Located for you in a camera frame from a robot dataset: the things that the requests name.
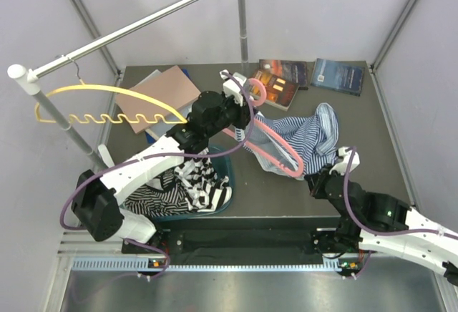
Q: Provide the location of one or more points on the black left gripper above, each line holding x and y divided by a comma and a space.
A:
243, 112

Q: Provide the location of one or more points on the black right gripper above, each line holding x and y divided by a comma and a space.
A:
315, 182

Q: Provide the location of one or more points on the blue white striped tank top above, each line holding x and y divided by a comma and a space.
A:
314, 138

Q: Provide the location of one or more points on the pink plastic hanger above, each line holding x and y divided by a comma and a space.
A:
277, 138

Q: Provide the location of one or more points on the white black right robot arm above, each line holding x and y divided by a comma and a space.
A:
377, 222

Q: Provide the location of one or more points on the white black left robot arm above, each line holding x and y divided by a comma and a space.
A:
98, 196

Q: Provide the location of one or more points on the yellow wavy hanger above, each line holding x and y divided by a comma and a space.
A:
166, 112

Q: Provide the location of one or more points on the orange cover paperback book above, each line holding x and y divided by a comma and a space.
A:
280, 92

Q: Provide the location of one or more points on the teal plastic basket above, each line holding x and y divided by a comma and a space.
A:
222, 165

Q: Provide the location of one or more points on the dark cover book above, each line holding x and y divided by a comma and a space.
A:
293, 71

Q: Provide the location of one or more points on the wide-striped black white garment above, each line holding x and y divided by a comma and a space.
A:
208, 192

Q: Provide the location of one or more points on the blue cover book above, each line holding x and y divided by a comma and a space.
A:
338, 76

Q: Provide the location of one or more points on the metal rack right pole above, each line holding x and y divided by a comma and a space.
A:
243, 37

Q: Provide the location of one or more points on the metal rack pole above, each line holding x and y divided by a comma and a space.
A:
243, 37
71, 133

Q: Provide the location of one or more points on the thin-striped black white garment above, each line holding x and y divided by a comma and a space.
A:
157, 203

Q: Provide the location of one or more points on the white rack left foot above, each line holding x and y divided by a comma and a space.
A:
105, 155

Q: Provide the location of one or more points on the metal rack left pole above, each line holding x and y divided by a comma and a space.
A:
71, 133

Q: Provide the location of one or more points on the white rack top bar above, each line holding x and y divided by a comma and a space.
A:
27, 78

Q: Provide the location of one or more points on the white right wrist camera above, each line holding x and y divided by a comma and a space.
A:
343, 163

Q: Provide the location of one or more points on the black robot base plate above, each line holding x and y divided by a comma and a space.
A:
306, 234

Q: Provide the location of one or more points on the aluminium wall frame rail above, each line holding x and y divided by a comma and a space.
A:
406, 11
89, 24

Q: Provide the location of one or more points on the right aluminium wall frame rail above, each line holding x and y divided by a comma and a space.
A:
406, 11

